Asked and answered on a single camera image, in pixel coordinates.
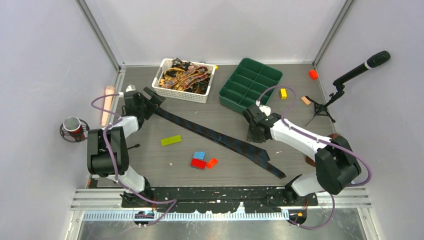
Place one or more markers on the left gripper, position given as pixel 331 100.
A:
pixel 155 100

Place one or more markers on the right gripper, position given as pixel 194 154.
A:
pixel 251 137

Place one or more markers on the navy brown striped tie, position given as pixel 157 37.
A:
pixel 257 155

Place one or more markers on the green divided tray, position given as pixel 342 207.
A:
pixel 245 85

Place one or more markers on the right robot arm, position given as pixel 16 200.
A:
pixel 335 165

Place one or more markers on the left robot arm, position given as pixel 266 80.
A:
pixel 107 150

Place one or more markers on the pile of patterned ties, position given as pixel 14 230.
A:
pixel 185 76

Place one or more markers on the white perforated basket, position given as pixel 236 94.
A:
pixel 181 95

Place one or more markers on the yellow block near tray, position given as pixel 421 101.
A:
pixel 283 93

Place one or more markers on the lime green flat block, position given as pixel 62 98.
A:
pixel 170 140

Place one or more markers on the black tripod left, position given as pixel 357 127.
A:
pixel 134 146

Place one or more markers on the tan small block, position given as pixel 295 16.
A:
pixel 305 100

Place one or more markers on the orange-red small block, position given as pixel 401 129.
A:
pixel 212 163

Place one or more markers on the black microphone tripod right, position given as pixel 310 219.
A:
pixel 322 109

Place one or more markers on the blue block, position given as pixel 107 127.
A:
pixel 200 155

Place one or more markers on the red block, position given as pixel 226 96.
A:
pixel 198 164

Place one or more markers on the orange block in corner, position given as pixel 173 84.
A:
pixel 313 74

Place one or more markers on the red silver studio microphone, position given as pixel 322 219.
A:
pixel 73 130

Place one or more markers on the black handheld microphone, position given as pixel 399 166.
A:
pixel 374 61

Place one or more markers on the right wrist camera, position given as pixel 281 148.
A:
pixel 263 109

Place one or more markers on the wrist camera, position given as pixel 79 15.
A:
pixel 263 109
pixel 130 88

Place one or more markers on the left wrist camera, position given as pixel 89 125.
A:
pixel 130 88

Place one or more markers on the peach cylinder handle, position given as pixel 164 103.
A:
pixel 107 104

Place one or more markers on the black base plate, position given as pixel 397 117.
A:
pixel 219 199

